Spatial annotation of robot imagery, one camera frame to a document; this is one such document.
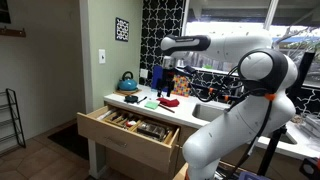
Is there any wooden trivet board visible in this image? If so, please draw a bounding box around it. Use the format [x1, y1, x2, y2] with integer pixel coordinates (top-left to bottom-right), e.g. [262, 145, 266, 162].
[114, 88, 143, 97]

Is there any black case with red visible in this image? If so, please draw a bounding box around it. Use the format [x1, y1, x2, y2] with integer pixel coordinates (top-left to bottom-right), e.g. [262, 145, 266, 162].
[298, 156, 320, 180]

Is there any black tripod stand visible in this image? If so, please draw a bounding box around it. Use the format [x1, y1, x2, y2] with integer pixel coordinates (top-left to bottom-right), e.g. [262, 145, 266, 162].
[256, 51, 316, 178]

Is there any grey dish rack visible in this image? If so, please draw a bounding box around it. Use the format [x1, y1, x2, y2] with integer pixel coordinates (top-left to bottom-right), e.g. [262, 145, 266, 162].
[298, 113, 320, 143]

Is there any light wooden drawer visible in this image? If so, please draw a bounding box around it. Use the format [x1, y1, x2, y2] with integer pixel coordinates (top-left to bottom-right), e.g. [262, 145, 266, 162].
[76, 103, 181, 174]

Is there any black white patterned wall art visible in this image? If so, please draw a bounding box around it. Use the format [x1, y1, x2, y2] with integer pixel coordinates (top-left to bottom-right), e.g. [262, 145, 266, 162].
[115, 17, 130, 43]

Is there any blue purple box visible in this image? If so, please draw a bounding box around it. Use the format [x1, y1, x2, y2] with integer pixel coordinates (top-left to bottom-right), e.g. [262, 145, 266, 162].
[238, 170, 272, 180]

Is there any colourful patterned tile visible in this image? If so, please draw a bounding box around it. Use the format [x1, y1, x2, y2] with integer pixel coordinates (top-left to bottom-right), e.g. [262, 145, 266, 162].
[172, 74, 192, 98]

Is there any clear plastic utensil pack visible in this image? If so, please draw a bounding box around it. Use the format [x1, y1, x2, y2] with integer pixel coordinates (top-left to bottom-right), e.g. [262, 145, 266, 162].
[96, 109, 116, 122]

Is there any black metal shoe rack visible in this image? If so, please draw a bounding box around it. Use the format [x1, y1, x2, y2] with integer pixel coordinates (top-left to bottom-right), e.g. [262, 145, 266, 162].
[0, 88, 27, 155]

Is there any wooden wall coat rack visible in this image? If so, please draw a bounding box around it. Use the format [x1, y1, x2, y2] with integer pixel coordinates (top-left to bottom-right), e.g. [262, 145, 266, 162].
[0, 26, 27, 38]

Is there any green sponge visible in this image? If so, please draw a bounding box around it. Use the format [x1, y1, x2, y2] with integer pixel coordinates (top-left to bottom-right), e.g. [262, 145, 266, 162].
[144, 100, 160, 111]

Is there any red cloth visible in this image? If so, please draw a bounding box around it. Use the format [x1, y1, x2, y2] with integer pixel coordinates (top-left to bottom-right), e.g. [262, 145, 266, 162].
[156, 96, 181, 108]

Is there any white counter support leg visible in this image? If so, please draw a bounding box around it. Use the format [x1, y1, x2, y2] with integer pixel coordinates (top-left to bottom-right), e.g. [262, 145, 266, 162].
[87, 138, 108, 179]

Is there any white light switch plate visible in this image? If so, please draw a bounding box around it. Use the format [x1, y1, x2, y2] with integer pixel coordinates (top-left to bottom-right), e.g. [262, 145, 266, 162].
[98, 48, 107, 65]

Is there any light wooden robot base board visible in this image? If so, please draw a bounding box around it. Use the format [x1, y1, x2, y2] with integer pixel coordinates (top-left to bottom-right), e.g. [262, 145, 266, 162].
[173, 162, 190, 180]

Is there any small dark teal plate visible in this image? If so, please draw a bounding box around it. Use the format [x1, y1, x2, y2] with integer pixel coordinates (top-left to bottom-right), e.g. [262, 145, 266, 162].
[124, 95, 139, 104]

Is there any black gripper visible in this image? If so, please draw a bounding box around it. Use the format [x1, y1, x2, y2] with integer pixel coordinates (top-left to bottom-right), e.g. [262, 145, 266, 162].
[156, 66, 177, 98]

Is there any wooden cutlery organizer tray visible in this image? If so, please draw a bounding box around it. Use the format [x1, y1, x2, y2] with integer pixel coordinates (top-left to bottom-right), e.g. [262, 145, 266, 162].
[101, 109, 144, 132]
[131, 119, 177, 145]

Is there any teal kettle with black handle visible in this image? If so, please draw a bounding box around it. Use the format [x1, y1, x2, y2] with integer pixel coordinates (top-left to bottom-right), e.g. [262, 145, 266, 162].
[117, 70, 139, 92]

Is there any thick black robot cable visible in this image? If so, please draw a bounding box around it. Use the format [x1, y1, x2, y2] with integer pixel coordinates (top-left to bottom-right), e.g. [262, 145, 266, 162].
[229, 94, 278, 180]

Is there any thin brown handled utensil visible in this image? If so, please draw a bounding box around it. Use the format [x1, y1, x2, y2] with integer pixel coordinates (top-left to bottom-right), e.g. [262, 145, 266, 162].
[158, 104, 176, 114]

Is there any white window frame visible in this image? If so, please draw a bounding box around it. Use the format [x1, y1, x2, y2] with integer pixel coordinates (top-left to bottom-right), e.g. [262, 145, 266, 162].
[181, 0, 320, 89]

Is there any dark floor mat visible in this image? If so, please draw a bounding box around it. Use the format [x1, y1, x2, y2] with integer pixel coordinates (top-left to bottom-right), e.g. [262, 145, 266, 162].
[47, 123, 90, 161]

